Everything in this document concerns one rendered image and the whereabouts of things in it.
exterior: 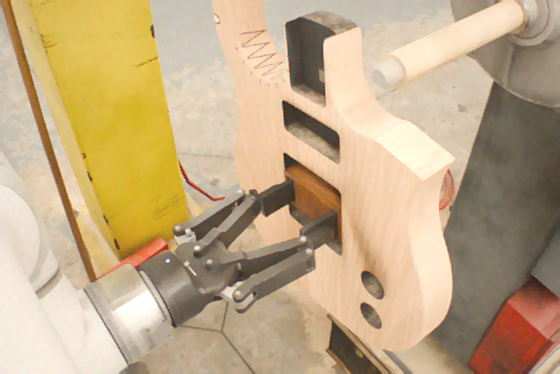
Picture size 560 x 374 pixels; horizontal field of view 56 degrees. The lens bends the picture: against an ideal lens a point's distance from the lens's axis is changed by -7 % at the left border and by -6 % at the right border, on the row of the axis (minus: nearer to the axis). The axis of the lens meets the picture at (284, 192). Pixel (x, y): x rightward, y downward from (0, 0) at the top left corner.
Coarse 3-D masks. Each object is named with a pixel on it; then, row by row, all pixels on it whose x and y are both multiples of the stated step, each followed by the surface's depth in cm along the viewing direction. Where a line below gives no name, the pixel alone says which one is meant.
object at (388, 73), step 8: (376, 64) 48; (384, 64) 47; (392, 64) 47; (376, 72) 47; (384, 72) 47; (392, 72) 47; (400, 72) 47; (376, 80) 48; (384, 80) 47; (392, 80) 47; (400, 80) 48; (384, 88) 48
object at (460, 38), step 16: (480, 16) 52; (496, 16) 53; (512, 16) 53; (448, 32) 50; (464, 32) 50; (480, 32) 51; (496, 32) 53; (400, 48) 48; (416, 48) 48; (432, 48) 49; (448, 48) 49; (464, 48) 51; (400, 64) 47; (416, 64) 48; (432, 64) 49
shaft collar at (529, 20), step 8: (512, 0) 55; (520, 0) 54; (528, 0) 54; (528, 8) 54; (536, 8) 54; (528, 16) 54; (536, 16) 55; (528, 24) 55; (512, 32) 57; (520, 32) 56
